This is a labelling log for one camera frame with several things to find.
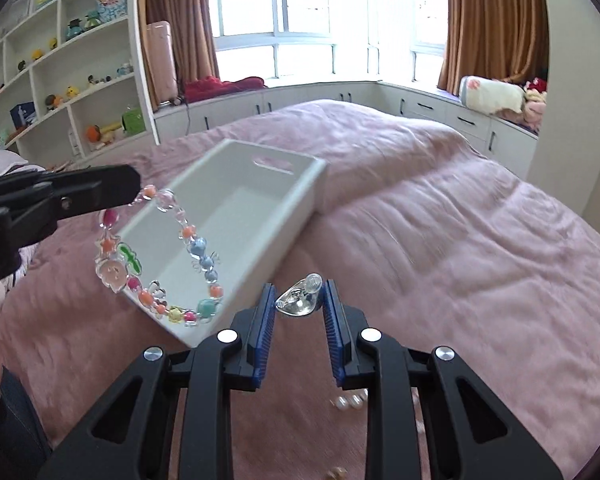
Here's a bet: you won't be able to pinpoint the brown right curtain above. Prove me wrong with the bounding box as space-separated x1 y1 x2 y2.
438 0 550 96

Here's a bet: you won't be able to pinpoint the red cloth on bench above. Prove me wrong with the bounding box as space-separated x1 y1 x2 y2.
184 76 268 103

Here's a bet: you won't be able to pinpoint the pink plush toys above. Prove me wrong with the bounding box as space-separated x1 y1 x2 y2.
522 77 547 133

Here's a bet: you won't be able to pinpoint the pearl cluster earring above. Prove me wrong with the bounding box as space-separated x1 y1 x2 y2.
330 389 368 412

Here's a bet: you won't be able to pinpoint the pink bed blanket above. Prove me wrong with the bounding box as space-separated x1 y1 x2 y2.
0 101 600 479

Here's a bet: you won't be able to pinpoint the pink air purifier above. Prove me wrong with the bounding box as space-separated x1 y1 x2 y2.
147 21 178 104

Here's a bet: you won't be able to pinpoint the white rolled pillow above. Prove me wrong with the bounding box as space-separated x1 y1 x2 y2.
460 76 524 115

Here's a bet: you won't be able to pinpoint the white storage tray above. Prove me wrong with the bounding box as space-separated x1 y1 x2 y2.
118 140 327 348

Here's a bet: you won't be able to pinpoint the white window bench cabinets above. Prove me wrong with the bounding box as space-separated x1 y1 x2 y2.
152 80 540 181

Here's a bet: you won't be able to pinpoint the brown left curtain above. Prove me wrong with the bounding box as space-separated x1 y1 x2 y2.
136 0 220 110

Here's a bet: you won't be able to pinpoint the white wall bookshelf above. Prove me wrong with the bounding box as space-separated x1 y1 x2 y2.
0 0 158 169

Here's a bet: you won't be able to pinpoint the brown curtain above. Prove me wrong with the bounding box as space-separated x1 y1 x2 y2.
438 0 550 96
136 0 220 110

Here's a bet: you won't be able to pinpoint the colourful beaded bracelet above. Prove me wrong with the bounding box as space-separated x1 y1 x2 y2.
94 183 226 328

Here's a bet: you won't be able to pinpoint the large bay window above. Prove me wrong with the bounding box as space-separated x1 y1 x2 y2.
210 0 448 87

